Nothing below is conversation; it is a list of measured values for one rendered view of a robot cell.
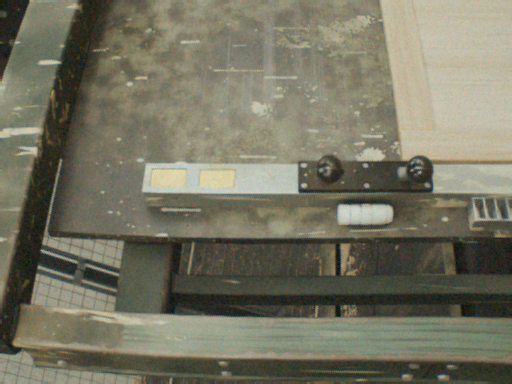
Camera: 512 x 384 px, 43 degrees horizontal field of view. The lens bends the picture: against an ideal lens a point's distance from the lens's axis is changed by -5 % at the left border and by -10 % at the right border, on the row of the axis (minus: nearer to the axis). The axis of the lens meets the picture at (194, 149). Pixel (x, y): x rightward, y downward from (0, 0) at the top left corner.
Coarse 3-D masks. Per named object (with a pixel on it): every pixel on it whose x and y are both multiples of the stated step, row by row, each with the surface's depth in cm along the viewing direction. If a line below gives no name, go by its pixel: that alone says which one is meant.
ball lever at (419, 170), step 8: (416, 160) 82; (424, 160) 81; (400, 168) 93; (408, 168) 82; (416, 168) 81; (424, 168) 81; (432, 168) 81; (400, 176) 92; (408, 176) 83; (416, 176) 81; (424, 176) 81
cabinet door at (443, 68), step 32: (384, 0) 119; (416, 0) 118; (448, 0) 118; (480, 0) 117; (384, 32) 116; (416, 32) 113; (448, 32) 113; (480, 32) 112; (416, 64) 109; (448, 64) 109; (480, 64) 108; (416, 96) 105; (448, 96) 105; (480, 96) 104; (416, 128) 101; (448, 128) 101; (480, 128) 100; (448, 160) 97; (480, 160) 97
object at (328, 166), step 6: (324, 156) 84; (330, 156) 84; (336, 156) 84; (318, 162) 84; (324, 162) 83; (330, 162) 83; (336, 162) 83; (342, 162) 84; (318, 168) 84; (324, 168) 83; (330, 168) 83; (336, 168) 83; (342, 168) 83; (318, 174) 84; (324, 174) 83; (330, 174) 83; (336, 174) 83; (342, 174) 83; (318, 180) 94; (324, 180) 83; (330, 180) 83; (336, 180) 83
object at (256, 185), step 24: (168, 168) 100; (192, 168) 99; (216, 168) 99; (240, 168) 98; (264, 168) 98; (288, 168) 97; (456, 168) 94; (480, 168) 93; (504, 168) 93; (144, 192) 98; (168, 192) 97; (192, 192) 97; (216, 192) 96; (240, 192) 96; (264, 192) 95; (288, 192) 95; (432, 192) 92; (456, 192) 92; (480, 192) 91; (504, 192) 91
